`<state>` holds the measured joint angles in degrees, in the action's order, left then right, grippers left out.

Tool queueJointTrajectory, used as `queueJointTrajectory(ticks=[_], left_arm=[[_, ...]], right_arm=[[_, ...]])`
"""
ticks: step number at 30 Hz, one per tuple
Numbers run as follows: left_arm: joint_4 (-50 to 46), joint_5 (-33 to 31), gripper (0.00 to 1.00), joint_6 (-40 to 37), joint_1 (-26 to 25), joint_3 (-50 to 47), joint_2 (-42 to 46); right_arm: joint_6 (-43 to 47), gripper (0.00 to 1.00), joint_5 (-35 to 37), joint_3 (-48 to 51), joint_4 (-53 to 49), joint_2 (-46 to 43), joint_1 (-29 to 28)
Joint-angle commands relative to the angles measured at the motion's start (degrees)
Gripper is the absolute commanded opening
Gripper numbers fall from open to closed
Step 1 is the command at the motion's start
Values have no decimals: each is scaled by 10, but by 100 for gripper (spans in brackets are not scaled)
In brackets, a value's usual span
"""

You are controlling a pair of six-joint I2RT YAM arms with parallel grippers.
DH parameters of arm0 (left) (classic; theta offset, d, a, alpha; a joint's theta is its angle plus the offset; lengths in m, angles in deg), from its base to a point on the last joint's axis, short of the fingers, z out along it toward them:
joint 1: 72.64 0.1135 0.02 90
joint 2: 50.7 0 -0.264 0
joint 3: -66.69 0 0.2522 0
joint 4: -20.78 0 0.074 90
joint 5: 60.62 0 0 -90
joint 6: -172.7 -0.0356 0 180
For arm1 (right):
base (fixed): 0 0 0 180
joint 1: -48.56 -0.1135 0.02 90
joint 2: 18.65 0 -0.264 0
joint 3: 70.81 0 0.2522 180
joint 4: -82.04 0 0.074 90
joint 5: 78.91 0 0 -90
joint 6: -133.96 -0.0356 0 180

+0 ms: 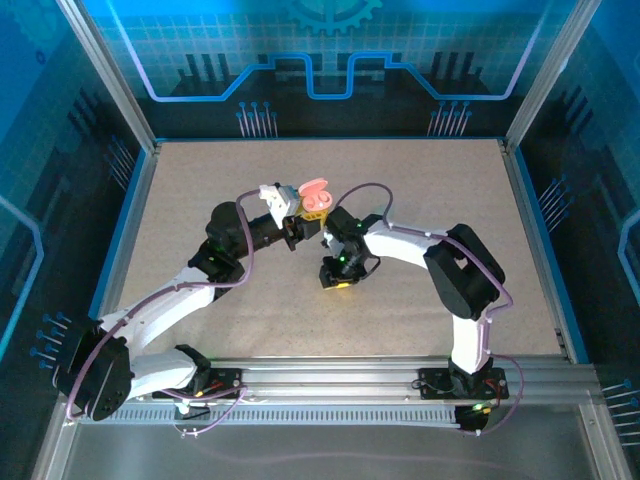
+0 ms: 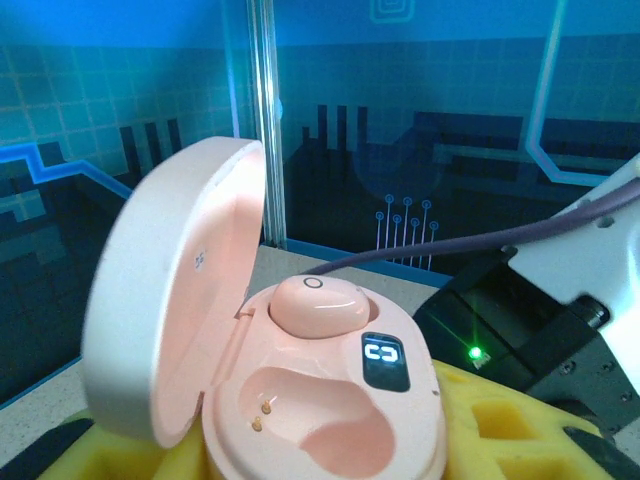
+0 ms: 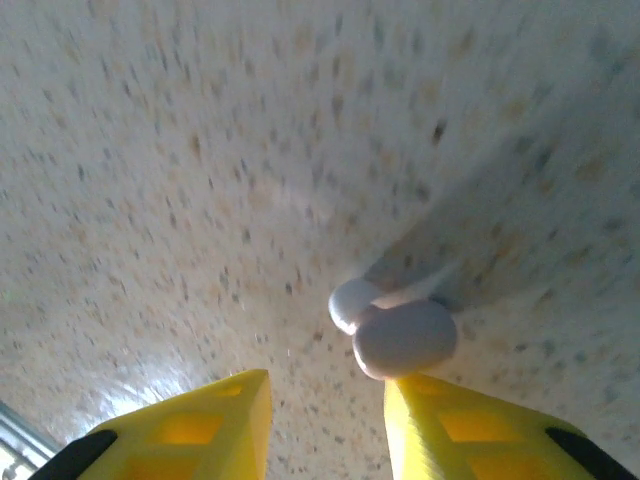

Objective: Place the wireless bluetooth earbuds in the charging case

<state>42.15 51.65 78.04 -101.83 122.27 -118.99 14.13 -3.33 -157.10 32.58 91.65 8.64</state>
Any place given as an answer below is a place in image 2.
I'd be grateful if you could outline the pink wireless earbud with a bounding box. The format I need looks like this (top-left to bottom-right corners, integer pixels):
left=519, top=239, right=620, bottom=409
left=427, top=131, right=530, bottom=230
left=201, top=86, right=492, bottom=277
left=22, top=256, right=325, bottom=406
left=268, top=273, right=371, bottom=339

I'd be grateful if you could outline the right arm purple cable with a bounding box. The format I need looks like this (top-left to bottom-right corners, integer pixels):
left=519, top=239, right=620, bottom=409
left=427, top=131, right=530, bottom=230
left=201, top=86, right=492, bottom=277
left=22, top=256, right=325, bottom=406
left=309, top=177, right=640, bottom=276

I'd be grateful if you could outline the pink earbud charging case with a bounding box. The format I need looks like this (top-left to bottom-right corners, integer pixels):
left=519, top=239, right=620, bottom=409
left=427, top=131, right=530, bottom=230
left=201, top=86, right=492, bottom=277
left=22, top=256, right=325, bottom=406
left=81, top=135, right=448, bottom=480

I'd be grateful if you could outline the aluminium frame post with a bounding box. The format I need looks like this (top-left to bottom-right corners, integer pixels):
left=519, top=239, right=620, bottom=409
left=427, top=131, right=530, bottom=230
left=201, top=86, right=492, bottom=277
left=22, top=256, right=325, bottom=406
left=247, top=0, right=289, bottom=250

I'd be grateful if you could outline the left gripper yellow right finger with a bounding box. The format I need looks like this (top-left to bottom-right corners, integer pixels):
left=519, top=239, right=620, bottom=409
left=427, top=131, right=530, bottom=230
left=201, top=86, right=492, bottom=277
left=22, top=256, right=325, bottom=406
left=434, top=357, right=607, bottom=480

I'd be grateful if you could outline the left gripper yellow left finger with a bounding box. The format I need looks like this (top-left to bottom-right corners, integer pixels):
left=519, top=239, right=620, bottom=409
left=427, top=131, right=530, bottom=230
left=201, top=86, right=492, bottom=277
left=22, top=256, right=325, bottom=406
left=37, top=409, right=211, bottom=480

